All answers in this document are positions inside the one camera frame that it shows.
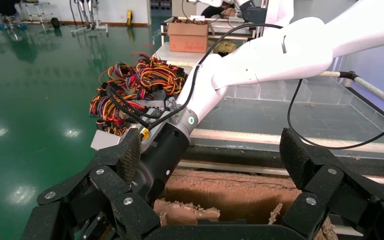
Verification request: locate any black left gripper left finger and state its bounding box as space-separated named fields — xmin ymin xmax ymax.
xmin=21 ymin=128 xmax=161 ymax=240

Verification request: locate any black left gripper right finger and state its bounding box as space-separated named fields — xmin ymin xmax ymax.
xmin=279 ymin=127 xmax=384 ymax=240

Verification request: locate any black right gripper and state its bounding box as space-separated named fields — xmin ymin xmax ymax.
xmin=132 ymin=123 xmax=191 ymax=207

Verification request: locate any grey computer power supply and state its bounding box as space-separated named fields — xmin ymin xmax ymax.
xmin=125 ymin=97 xmax=178 ymax=127

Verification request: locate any worn brown cardboard box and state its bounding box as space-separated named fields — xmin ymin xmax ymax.
xmin=152 ymin=168 xmax=340 ymax=240

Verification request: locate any white background workbench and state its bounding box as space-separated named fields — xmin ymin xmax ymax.
xmin=153 ymin=15 xmax=262 ymax=69

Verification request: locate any grey pipe with black joint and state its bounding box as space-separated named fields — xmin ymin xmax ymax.
xmin=317 ymin=70 xmax=384 ymax=114

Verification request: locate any clear acrylic partition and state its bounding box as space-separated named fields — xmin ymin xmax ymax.
xmin=225 ymin=77 xmax=357 ymax=108

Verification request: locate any brown carton with red label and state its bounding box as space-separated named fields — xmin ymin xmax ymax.
xmin=167 ymin=22 xmax=210 ymax=54

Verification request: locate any yellow crumpled bag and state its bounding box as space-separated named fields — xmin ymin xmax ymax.
xmin=212 ymin=40 xmax=239 ymax=56

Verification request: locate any background person in black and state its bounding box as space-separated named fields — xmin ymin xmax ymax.
xmin=200 ymin=2 xmax=238 ymax=19

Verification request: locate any white wheeled stand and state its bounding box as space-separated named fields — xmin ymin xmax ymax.
xmin=69 ymin=0 xmax=109 ymax=36

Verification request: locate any white metal stand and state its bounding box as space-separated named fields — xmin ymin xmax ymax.
xmin=19 ymin=0 xmax=53 ymax=25

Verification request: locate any distant person in dark top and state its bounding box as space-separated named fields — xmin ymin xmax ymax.
xmin=0 ymin=0 xmax=23 ymax=31

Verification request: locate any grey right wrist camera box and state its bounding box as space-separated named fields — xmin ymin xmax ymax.
xmin=90 ymin=124 xmax=166 ymax=153

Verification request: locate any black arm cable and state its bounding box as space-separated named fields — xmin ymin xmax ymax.
xmin=105 ymin=23 xmax=285 ymax=133
xmin=287 ymin=77 xmax=384 ymax=151

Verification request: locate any tangled coloured wire pile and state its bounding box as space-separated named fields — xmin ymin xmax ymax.
xmin=89 ymin=54 xmax=189 ymax=137

